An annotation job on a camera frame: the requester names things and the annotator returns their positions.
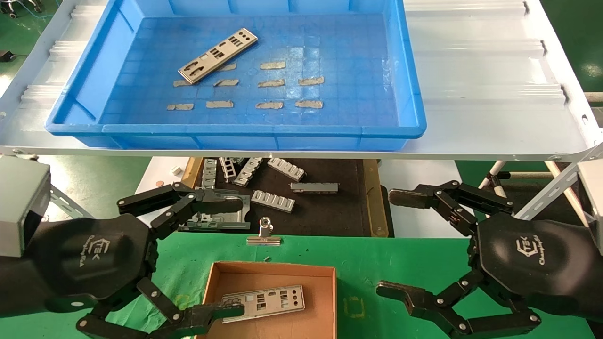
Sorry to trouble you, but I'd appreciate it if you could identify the blue plastic tray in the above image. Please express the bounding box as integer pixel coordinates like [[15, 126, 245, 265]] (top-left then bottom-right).
[[45, 0, 427, 151]]

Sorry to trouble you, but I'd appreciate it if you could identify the silver metal I/O shield plate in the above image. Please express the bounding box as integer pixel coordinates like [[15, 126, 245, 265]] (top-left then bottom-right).
[[220, 285, 306, 324], [178, 28, 259, 85]]

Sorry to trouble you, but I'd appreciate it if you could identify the large grey metal frame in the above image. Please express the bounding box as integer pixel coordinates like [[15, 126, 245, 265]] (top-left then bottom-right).
[[179, 195, 251, 231]]

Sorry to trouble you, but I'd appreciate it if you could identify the white metal shelf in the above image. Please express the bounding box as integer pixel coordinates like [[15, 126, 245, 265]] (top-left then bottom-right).
[[0, 0, 603, 163]]

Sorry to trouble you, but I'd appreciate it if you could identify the white pipe rack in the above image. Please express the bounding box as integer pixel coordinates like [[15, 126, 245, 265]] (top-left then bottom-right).
[[477, 160, 552, 201]]

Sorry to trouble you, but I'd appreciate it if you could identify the grey slotted metal bracket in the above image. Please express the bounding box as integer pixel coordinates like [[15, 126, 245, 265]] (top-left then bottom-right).
[[234, 158, 263, 187], [200, 159, 218, 190], [219, 158, 238, 183]]

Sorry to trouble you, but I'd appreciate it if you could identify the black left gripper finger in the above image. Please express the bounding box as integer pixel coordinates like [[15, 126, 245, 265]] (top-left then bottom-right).
[[117, 181, 251, 241], [76, 277, 245, 339]]

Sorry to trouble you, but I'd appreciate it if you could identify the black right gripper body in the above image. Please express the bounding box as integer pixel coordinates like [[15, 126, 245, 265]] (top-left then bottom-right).
[[473, 214, 603, 324]]

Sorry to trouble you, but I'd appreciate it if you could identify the grey ribbed metal block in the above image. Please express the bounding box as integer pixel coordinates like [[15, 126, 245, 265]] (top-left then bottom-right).
[[251, 190, 296, 213], [267, 158, 306, 182]]

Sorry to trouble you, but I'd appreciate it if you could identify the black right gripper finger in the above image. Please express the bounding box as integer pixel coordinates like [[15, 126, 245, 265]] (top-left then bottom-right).
[[376, 269, 541, 339], [389, 180, 514, 237]]

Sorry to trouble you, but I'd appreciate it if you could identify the wood framed black mat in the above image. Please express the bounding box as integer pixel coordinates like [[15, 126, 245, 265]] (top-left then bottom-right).
[[179, 158, 394, 238]]

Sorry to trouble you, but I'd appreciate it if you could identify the silver binder clip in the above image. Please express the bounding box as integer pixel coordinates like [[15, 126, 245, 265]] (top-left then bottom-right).
[[246, 217, 282, 246]]

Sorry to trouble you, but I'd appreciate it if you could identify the grey flat metal bar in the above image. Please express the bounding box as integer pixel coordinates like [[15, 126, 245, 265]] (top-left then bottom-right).
[[290, 182, 339, 194]]

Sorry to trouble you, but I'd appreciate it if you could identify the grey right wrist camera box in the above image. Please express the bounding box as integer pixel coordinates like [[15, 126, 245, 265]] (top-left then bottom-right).
[[577, 160, 603, 255]]

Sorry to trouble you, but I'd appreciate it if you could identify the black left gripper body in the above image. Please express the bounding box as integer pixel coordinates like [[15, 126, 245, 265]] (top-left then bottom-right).
[[0, 214, 157, 321]]

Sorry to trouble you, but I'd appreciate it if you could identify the white perforated shelf leg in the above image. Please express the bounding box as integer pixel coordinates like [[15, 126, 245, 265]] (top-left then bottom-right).
[[49, 184, 92, 221], [515, 143, 603, 222]]

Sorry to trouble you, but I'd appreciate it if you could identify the black wheeled chair base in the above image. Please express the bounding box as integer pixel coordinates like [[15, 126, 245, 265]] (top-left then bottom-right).
[[0, 0, 44, 19]]

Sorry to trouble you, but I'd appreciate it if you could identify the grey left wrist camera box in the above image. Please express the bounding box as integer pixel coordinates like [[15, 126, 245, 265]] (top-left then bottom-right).
[[0, 157, 51, 258]]

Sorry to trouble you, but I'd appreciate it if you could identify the beige perforated angle bar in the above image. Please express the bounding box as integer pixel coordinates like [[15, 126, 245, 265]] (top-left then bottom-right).
[[546, 161, 589, 226]]

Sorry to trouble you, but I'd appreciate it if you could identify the brown cardboard box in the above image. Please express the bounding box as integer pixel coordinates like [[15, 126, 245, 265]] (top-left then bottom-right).
[[194, 261, 338, 339]]

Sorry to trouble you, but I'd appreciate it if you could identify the green table cloth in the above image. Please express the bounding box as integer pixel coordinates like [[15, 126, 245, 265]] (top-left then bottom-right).
[[0, 229, 596, 339]]

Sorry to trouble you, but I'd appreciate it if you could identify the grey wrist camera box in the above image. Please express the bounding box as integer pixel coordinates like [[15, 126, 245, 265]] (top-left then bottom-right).
[[0, 157, 51, 258], [577, 160, 603, 255]]

